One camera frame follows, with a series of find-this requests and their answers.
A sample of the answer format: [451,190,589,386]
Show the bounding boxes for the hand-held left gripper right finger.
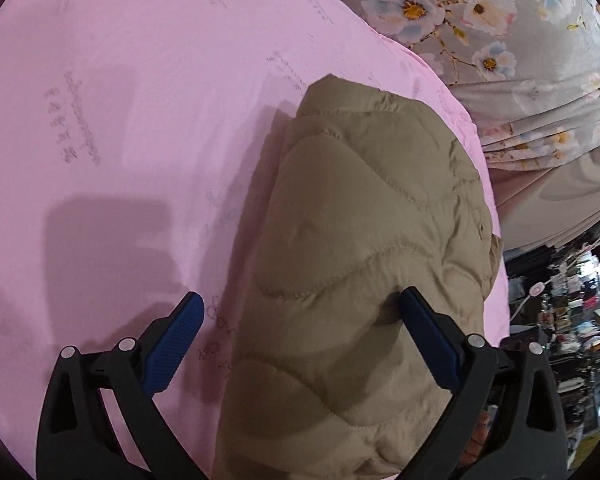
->
[399,286,568,480]

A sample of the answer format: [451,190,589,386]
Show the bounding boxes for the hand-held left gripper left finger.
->
[36,291,216,480]

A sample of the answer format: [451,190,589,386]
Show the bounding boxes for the olive quilted jacket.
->
[212,74,505,480]

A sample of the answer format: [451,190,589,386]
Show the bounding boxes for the cluttered goods pile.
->
[502,230,600,466]

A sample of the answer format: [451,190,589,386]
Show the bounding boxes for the beige pleated cloth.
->
[492,142,600,252]

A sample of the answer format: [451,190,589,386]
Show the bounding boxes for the pink bed sheet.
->
[0,0,512,480]

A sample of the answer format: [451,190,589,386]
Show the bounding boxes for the grey floral cloth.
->
[270,0,600,173]

